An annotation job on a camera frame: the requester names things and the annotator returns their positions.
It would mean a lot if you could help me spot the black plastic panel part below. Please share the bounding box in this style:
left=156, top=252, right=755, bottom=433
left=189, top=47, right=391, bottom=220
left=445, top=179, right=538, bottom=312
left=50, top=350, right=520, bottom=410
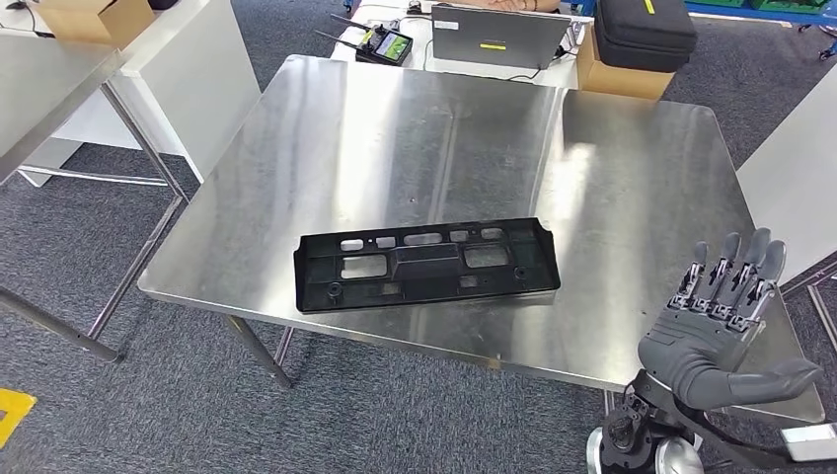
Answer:
left=292, top=217, right=563, bottom=315

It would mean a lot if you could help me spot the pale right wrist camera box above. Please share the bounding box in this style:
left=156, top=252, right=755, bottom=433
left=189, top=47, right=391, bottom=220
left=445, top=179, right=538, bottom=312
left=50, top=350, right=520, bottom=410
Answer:
left=781, top=424, right=837, bottom=463

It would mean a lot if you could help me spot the dark grey camera bracket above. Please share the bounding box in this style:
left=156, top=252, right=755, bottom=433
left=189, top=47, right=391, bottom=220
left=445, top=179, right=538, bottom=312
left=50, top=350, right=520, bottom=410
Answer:
left=631, top=369, right=837, bottom=470

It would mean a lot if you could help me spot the person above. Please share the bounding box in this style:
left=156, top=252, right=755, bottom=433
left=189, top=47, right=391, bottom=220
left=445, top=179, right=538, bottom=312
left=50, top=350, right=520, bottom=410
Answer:
left=485, top=0, right=563, bottom=13

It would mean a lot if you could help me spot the white board panel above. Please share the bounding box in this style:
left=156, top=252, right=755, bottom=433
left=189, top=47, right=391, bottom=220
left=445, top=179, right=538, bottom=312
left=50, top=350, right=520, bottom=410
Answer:
left=735, top=65, right=837, bottom=285

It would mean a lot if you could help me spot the black laptop cable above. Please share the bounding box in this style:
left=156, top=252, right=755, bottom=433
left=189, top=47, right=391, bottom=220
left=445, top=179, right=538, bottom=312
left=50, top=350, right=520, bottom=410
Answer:
left=506, top=29, right=586, bottom=84

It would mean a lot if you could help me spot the black remote controller with screen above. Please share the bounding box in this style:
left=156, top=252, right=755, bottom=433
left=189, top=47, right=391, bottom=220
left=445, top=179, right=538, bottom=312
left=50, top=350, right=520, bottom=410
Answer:
left=313, top=13, right=415, bottom=67

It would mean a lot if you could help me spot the open brown cardboard box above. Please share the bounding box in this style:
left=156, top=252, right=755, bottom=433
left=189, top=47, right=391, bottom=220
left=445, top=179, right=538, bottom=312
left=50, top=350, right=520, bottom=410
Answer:
left=31, top=0, right=157, bottom=49

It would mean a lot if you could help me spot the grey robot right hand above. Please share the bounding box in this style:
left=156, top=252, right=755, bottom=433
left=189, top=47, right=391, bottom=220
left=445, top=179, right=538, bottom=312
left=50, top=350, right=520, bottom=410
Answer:
left=637, top=227, right=825, bottom=411

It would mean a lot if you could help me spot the yellow floor tape square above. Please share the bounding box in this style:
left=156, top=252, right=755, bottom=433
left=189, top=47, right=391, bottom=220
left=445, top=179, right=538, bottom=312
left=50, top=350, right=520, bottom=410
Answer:
left=0, top=387, right=38, bottom=450

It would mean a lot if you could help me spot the black hard carry case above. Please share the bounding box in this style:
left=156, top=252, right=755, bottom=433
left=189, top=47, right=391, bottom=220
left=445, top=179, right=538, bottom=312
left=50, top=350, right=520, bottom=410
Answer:
left=593, top=0, right=699, bottom=74

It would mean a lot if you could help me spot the stainless steel workbench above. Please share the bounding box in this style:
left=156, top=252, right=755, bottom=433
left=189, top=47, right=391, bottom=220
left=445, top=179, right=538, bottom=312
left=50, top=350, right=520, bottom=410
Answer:
left=137, top=53, right=826, bottom=424

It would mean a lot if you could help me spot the grey laptop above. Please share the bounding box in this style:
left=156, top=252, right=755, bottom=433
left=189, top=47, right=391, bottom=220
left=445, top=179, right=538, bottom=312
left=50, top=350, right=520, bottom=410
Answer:
left=431, top=3, right=574, bottom=71

